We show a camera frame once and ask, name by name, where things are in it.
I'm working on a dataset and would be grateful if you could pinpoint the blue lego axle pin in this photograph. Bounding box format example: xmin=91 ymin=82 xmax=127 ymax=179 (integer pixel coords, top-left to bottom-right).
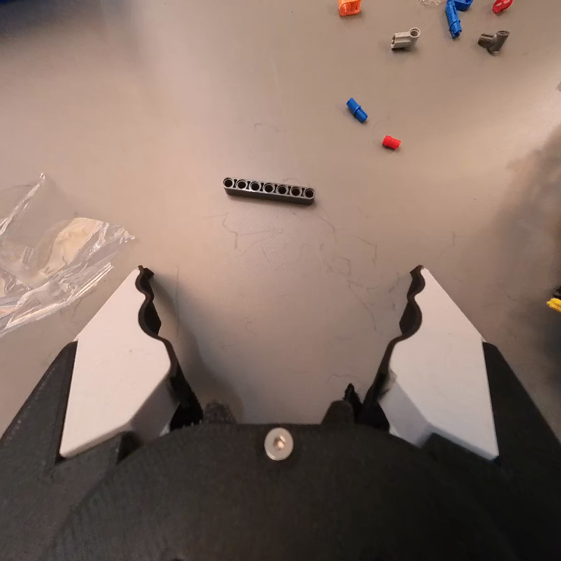
xmin=444 ymin=0 xmax=463 ymax=40

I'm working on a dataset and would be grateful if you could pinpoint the dark grey lego beam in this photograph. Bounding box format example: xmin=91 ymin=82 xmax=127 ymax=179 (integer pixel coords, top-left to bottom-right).
xmin=222 ymin=176 xmax=317 ymax=207

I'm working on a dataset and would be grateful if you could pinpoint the clear plastic bag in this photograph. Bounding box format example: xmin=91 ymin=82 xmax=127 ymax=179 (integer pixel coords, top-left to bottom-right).
xmin=0 ymin=173 xmax=136 ymax=338

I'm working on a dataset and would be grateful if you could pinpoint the grey lego tube connector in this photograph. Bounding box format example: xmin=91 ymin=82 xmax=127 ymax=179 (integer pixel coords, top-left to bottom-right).
xmin=389 ymin=27 xmax=422 ymax=53

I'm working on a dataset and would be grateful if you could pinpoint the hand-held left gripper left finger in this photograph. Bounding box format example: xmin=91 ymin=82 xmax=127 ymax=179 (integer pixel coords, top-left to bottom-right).
xmin=59 ymin=264 xmax=203 ymax=458

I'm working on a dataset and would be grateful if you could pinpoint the dark grey lego connector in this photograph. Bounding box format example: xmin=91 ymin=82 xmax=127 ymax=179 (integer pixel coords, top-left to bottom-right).
xmin=476 ymin=29 xmax=511 ymax=56

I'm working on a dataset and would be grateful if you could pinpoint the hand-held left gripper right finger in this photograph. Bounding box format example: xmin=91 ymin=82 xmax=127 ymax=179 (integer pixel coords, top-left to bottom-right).
xmin=356 ymin=264 xmax=500 ymax=461

